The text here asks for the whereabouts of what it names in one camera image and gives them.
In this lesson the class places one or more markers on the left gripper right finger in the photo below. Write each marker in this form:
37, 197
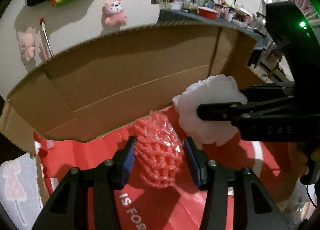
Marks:
253, 206

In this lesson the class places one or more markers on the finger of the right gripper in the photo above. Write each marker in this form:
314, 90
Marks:
235, 111
267, 92

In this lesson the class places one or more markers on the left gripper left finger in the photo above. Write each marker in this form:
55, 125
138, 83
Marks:
84, 199

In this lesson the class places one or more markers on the white mesh bath pouf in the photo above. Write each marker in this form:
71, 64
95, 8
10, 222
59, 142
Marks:
215, 89

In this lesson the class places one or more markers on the pink foam net ball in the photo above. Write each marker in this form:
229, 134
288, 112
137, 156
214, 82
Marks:
158, 149

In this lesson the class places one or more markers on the pink curtain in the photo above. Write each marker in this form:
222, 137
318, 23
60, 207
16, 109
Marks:
306, 8

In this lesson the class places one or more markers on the white fuzzy tablecloth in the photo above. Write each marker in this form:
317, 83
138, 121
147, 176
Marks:
20, 195

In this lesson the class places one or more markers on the red bowl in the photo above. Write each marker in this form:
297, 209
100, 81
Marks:
207, 13

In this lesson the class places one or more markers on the red cardboard box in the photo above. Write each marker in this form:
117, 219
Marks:
99, 86

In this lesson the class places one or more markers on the dark green covered table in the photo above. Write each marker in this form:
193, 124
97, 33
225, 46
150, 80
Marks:
175, 15

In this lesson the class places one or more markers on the pink plush toy right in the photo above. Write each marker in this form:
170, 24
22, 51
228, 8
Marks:
113, 13

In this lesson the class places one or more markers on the pink plush toy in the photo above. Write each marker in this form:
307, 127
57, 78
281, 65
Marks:
113, 13
27, 44

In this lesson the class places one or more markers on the pink plush toy left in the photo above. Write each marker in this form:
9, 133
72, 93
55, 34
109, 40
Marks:
27, 44

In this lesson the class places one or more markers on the red-tipped broom handle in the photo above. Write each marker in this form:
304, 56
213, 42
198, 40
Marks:
44, 31

